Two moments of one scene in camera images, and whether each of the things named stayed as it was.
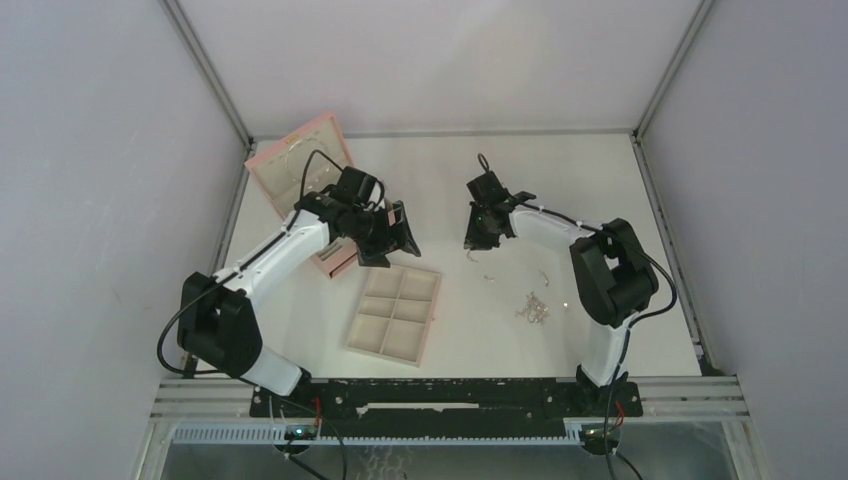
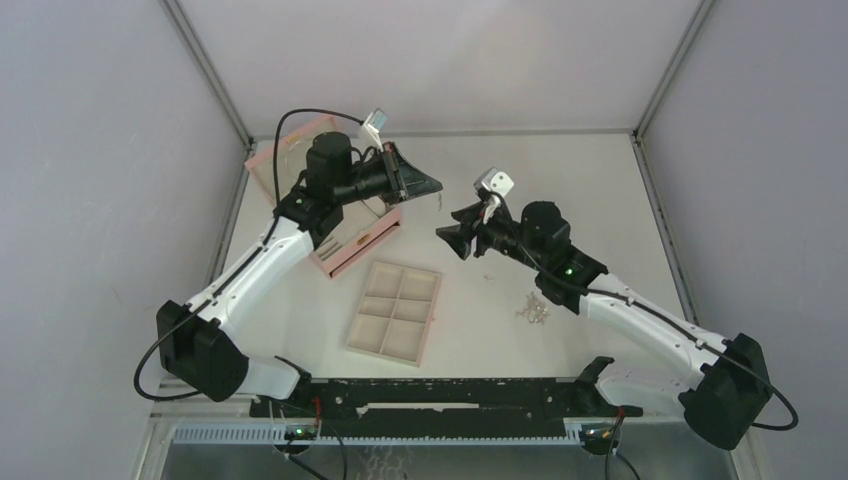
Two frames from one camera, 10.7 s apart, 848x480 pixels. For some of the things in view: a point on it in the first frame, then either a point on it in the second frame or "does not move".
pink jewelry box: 299,168 does not move
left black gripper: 369,257 to 403,180
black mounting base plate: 444,407 does not move
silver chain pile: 535,310 does not move
